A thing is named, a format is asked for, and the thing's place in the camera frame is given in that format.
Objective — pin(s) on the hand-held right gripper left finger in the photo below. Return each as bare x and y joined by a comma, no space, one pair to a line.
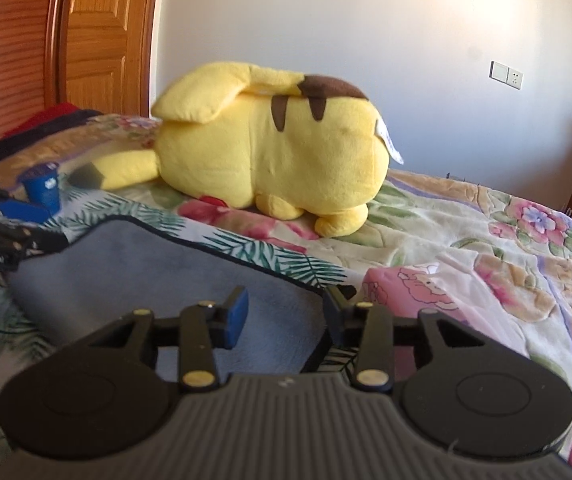
236,319

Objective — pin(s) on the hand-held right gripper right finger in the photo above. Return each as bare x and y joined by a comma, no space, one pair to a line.
335,321

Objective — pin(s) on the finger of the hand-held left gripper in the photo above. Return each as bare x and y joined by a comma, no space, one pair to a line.
41,188
22,211

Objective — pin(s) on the grey-blue towel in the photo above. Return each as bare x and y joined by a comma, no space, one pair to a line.
131,270

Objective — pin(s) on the dark blue cloth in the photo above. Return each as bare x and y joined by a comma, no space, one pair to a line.
26,137

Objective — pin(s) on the red cloth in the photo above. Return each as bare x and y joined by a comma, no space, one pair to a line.
48,116

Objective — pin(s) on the wooden louvred wardrobe door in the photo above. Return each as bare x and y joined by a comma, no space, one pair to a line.
6,45

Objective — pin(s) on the floral bed blanket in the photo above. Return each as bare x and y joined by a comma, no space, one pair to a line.
470,240

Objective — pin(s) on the yellow plush toy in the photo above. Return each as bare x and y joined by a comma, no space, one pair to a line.
276,150

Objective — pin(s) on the white wall socket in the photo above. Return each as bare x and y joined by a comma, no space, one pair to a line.
506,75

